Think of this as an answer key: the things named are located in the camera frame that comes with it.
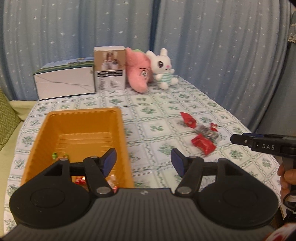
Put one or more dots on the small red foil candy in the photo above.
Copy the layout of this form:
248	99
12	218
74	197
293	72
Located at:
213	127

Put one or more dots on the red snack packet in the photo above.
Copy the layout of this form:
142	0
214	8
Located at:
203	144
188	119

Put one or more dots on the blue star curtain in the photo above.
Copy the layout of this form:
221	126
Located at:
219	46
69	30

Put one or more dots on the white green cardboard box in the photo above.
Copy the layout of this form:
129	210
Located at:
64	81

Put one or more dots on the person's right hand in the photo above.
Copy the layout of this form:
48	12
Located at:
288	178

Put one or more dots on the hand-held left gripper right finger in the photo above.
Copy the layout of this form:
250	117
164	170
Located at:
177	162

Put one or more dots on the person's red white clothing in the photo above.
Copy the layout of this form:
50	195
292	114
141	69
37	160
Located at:
284	234

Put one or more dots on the red green candy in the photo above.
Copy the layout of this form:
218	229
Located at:
79	180

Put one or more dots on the pink plush toy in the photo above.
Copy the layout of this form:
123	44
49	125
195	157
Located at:
138	69

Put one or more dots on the orange plastic tray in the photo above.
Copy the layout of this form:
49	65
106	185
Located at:
81	125

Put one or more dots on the clear dark snack packet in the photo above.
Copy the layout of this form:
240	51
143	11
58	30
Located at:
208	134

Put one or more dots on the brown white product box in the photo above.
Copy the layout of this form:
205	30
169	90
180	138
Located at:
109	78

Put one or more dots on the white bunny plush toy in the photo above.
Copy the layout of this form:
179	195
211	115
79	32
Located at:
161	66

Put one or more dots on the green zigzag cushion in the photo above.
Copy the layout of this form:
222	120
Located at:
7	120

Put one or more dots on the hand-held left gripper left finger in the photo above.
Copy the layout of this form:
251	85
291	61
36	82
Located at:
108	162

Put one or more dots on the light green sofa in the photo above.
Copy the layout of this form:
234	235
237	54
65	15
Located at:
22	109

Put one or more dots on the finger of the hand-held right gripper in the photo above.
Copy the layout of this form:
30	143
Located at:
241	140
256	134

